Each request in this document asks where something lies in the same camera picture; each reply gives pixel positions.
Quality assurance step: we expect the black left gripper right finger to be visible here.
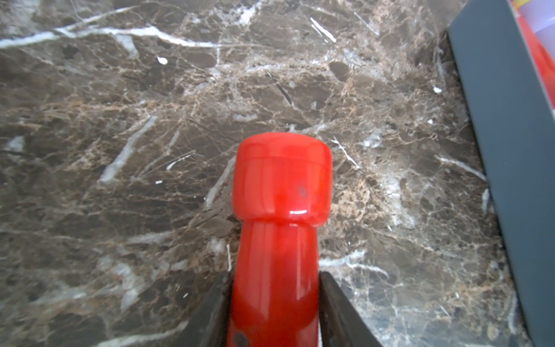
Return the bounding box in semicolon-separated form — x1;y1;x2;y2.
319;271;382;347

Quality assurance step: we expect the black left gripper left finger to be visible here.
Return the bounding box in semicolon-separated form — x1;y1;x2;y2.
173;272;234;347

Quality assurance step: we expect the blue plastic storage box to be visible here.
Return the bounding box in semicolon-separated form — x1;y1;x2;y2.
448;1;554;346

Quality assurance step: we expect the red flashlight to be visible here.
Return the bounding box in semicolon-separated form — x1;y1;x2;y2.
227;132;332;346
517;12;554;109

